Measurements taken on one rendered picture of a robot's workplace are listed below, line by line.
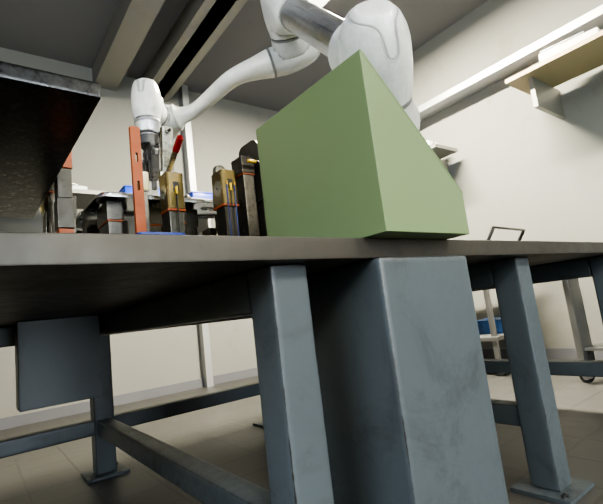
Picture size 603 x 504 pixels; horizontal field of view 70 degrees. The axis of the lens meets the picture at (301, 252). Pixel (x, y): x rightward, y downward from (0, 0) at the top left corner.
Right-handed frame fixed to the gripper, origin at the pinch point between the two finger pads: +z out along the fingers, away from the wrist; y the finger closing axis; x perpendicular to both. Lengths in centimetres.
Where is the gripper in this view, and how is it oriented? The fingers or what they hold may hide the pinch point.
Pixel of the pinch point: (152, 191)
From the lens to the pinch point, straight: 159.3
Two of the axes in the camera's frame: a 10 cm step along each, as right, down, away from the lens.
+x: -7.8, 0.0, -6.2
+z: 1.2, 9.8, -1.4
